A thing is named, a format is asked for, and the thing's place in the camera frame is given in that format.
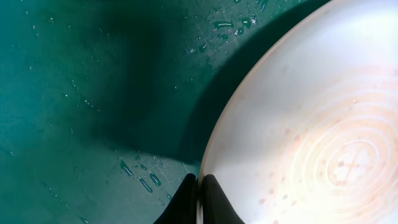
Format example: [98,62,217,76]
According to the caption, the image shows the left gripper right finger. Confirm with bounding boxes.
[201,174,244,224]

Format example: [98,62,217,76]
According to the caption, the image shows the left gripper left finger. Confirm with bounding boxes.
[154,174,197,224]

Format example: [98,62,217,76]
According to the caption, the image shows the light blue plate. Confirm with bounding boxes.
[200,0,397,223]

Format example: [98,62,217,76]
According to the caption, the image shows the teal plastic tray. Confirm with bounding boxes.
[1,0,322,223]

